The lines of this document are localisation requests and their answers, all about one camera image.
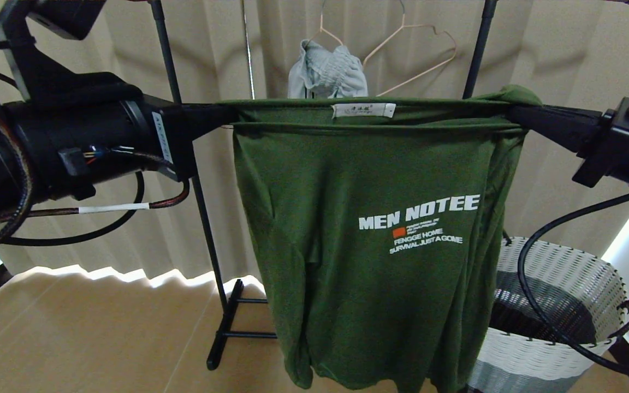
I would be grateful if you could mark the black clothes rack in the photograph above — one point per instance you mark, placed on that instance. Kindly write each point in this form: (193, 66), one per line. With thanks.
(205, 218)

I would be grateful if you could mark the green printed garment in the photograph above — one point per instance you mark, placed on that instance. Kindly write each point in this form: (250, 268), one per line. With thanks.
(347, 273)

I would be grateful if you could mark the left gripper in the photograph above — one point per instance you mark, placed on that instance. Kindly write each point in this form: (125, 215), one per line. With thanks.
(74, 147)

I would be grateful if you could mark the beige curtain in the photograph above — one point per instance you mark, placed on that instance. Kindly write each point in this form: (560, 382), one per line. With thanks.
(565, 54)

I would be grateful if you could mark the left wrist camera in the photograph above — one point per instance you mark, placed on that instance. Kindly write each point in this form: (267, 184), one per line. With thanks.
(63, 13)

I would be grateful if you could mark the pale grey shorts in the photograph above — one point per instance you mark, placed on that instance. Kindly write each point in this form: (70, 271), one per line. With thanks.
(325, 71)

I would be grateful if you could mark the white laundry basket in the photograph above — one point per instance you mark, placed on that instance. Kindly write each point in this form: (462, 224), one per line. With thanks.
(565, 349)

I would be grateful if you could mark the pink clothes hanger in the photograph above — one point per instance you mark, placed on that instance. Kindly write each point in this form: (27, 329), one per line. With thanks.
(418, 73)
(321, 22)

